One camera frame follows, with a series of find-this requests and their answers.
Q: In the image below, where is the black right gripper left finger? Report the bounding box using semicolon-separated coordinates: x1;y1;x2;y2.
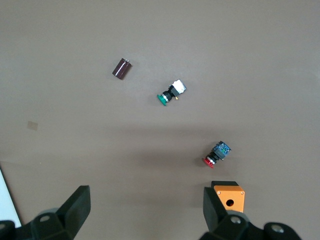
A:
14;185;91;240

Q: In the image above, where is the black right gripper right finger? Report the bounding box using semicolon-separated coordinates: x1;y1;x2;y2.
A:
199;187;303;240

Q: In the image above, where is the red mushroom push button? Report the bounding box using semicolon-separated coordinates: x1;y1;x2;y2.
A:
201;141;233;170

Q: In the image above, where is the green mushroom push button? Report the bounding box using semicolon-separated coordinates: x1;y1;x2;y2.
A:
156;79;187;107

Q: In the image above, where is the brown tape patch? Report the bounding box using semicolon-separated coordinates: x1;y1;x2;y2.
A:
26;120;39;132

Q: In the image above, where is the dark brown cylindrical capacitor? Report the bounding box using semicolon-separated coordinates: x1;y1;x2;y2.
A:
111;57;133;81

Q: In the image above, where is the orange button enclosure box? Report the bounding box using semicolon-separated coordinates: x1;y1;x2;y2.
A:
211;181;246;214

